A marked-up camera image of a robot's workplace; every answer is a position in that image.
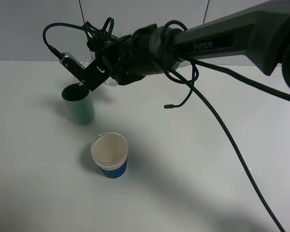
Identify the blue sleeved paper cup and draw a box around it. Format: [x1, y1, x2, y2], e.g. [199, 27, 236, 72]
[90, 132, 129, 179]

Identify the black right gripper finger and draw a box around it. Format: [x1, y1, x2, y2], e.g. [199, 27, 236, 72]
[82, 20, 111, 52]

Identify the black camera cable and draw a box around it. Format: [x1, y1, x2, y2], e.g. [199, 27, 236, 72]
[43, 16, 290, 232]

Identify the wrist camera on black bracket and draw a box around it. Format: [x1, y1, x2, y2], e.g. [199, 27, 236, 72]
[60, 52, 110, 91]

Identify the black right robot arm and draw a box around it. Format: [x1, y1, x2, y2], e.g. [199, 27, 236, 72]
[85, 0, 290, 88]

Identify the teal plastic cup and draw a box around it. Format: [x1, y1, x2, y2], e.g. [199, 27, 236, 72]
[61, 83, 95, 125]

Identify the tall clear drinking glass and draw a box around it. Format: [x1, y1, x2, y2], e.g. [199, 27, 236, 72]
[104, 77, 118, 87]

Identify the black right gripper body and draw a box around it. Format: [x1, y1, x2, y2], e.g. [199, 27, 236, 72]
[94, 36, 163, 86]

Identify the clear bottle with green label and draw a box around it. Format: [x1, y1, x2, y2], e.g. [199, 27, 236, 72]
[82, 41, 116, 79]

